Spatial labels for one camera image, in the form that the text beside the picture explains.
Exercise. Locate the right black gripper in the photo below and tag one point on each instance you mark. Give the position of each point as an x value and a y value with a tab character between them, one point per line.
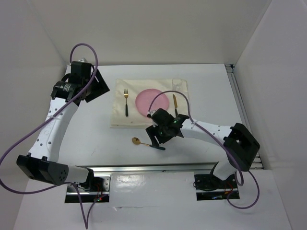
152	131

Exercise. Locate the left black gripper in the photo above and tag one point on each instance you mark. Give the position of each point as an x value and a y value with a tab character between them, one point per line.
101	87

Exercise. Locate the gold spoon green handle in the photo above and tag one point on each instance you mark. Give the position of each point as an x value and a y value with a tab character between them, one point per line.
137	141

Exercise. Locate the gold fork green handle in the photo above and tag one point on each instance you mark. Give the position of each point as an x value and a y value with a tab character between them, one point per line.
126	95

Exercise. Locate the gold knife green handle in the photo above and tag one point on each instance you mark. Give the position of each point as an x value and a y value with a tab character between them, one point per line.
175	105

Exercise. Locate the cream cloth placemat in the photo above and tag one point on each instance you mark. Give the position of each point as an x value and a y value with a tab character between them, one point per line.
135	86

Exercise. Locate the pink plate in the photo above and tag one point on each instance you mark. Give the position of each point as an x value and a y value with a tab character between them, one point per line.
144	99

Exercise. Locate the clear drinking glass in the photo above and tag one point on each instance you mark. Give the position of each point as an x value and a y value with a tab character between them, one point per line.
177	84

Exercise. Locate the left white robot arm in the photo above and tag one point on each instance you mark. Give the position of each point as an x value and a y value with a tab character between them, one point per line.
41	162

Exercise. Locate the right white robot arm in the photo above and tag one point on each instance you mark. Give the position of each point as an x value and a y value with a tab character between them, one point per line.
238	143

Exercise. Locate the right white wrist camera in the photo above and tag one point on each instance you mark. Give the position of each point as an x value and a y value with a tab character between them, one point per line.
149	115

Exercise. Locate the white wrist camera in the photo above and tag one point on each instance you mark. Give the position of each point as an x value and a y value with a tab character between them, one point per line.
83	60
149	115

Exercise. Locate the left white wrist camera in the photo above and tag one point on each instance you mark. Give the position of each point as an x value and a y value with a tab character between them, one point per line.
83	60

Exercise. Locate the front aluminium rail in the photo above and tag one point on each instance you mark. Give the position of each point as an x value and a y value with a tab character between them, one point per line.
151	168

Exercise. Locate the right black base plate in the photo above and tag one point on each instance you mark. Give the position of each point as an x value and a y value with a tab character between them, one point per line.
209	187

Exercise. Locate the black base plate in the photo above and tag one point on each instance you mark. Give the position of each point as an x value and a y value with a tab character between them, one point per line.
209	187
98	191

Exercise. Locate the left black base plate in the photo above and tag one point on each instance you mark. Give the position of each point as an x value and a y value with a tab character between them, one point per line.
98	191

